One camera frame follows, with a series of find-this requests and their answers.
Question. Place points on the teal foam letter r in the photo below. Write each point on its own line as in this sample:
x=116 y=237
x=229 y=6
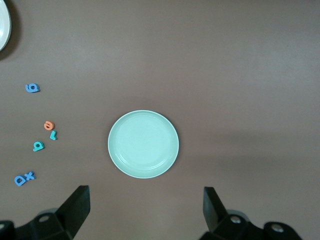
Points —
x=53 y=136

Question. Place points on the brown table cover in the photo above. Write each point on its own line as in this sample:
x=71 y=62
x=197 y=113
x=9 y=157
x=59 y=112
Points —
x=225 y=75

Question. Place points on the blue foam capital D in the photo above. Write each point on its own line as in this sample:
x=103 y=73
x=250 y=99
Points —
x=16 y=180

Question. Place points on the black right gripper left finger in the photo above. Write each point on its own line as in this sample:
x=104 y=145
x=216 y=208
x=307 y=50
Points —
x=67 y=217

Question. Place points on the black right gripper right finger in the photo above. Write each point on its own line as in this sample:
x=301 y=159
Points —
x=217 y=220

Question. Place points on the teal foam letter d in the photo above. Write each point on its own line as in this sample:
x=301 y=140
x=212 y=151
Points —
x=35 y=149

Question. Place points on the blue foam digit six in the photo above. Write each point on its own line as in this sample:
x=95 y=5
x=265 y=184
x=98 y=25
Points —
x=28 y=88

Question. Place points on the blue foam letter x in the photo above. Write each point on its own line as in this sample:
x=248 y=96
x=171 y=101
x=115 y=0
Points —
x=30 y=175

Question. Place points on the pale green round plate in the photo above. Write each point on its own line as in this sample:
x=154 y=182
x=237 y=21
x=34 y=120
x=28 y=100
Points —
x=143 y=143

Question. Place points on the beige round plate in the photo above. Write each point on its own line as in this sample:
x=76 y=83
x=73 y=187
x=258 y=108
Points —
x=3 y=25

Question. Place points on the orange foam letter e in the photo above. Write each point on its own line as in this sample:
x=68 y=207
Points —
x=49 y=128

